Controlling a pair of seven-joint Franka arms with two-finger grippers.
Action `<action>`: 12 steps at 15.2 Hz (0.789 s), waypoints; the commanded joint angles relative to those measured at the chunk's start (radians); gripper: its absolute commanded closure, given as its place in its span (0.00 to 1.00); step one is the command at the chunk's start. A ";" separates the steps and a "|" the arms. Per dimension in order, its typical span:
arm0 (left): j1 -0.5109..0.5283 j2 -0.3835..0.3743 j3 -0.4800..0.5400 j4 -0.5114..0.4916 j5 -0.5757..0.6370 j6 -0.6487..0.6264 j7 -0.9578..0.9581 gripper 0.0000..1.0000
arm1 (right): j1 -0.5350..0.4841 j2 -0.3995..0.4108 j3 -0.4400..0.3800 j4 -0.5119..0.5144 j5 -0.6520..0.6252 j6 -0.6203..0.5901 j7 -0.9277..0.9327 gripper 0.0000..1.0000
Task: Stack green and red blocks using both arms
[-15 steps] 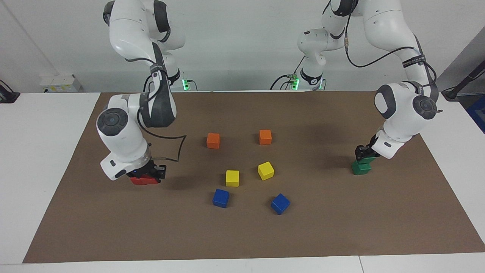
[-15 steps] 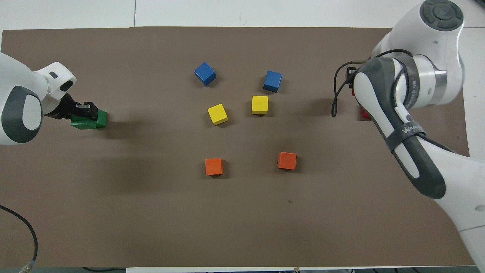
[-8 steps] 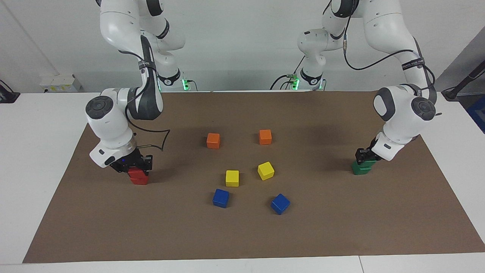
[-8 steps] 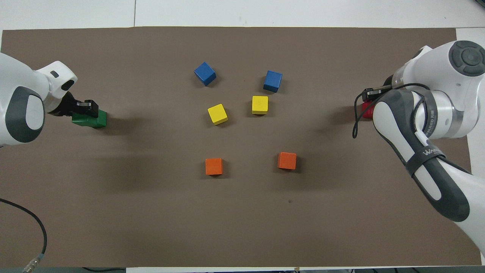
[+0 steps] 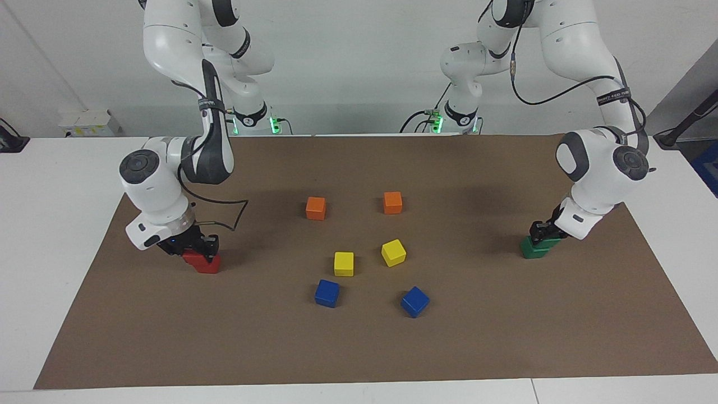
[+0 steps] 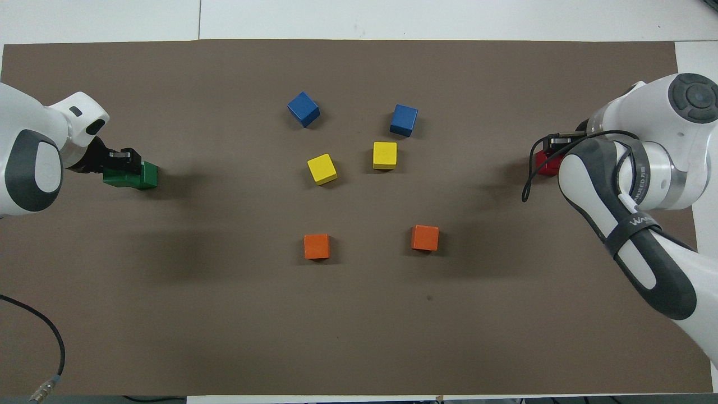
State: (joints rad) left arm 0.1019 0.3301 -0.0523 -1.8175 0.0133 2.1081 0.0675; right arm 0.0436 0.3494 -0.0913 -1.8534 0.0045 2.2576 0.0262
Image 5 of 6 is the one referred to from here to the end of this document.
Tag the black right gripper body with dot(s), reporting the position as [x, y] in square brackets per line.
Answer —
[185, 240]

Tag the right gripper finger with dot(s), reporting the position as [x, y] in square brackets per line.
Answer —
[174, 252]
[211, 248]

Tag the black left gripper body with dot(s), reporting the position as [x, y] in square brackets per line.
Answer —
[555, 224]

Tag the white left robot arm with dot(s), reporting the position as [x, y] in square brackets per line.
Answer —
[594, 174]

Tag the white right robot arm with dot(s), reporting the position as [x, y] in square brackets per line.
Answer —
[151, 185]

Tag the brown table mat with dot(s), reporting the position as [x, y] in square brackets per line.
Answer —
[505, 314]

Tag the orange wooden cube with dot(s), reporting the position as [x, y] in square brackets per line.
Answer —
[316, 208]
[392, 202]

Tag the blue wooden cube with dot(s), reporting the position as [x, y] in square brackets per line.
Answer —
[327, 293]
[415, 301]

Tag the yellow wooden cube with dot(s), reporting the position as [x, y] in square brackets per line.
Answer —
[393, 252]
[344, 264]

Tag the green lit base connector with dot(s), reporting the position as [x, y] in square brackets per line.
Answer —
[275, 124]
[435, 122]

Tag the blue crate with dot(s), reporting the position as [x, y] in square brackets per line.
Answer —
[708, 168]

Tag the black stand pole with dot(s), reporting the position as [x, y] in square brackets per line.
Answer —
[687, 126]

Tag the black desk device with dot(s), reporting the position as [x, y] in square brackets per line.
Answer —
[11, 141]

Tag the white wall socket box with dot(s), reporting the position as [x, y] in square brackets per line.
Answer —
[90, 122]

